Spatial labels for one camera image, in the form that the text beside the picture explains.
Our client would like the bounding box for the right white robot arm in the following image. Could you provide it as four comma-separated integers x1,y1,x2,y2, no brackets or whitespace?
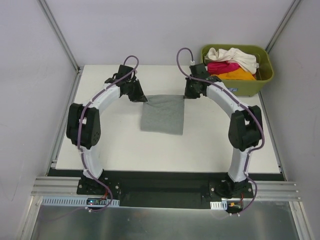
184,63,265,198

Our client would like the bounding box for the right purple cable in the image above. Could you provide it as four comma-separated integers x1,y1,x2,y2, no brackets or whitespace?
176,47,265,220

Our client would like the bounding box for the aluminium rail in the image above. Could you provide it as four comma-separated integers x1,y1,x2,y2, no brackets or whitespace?
31,176,302,202

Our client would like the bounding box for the right aluminium frame post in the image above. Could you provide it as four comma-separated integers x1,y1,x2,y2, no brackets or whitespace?
265,0,303,53

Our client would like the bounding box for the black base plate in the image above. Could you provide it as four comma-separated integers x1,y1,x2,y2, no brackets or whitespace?
76,170,254,209

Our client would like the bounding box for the left white cable duct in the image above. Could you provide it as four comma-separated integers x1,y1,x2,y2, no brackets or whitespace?
41,196,120,208

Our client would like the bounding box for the purple cable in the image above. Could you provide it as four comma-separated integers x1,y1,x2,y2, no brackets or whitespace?
37,55,140,222
176,47,265,220

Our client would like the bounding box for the pink t shirt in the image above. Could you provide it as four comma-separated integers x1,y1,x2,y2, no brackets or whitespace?
207,61,240,75

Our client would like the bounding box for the orange t shirt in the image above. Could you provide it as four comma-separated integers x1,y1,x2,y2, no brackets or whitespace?
216,68,256,81

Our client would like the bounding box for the right white cable duct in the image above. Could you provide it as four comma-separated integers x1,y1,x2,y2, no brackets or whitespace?
210,200,228,211

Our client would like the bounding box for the aluminium frame post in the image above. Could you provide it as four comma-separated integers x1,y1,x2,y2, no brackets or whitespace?
265,0,303,53
37,0,81,73

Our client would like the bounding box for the grey t shirt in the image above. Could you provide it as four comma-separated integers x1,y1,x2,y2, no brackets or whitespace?
140,94,185,136

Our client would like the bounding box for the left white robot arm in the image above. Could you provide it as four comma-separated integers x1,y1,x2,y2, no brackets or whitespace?
66,64,148,195

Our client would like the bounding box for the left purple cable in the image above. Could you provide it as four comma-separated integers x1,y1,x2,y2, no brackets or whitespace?
37,55,140,222

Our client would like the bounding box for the left aluminium frame post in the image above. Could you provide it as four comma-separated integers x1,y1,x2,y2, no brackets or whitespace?
37,0,81,73

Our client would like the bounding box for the green plastic bin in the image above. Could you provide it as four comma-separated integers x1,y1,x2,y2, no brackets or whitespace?
201,44,274,97

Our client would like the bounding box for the white cable duct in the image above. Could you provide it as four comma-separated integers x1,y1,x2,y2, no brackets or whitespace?
41,196,120,208
210,200,228,211

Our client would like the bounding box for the white t shirt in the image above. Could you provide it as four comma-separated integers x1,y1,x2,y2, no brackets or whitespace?
204,47,260,74

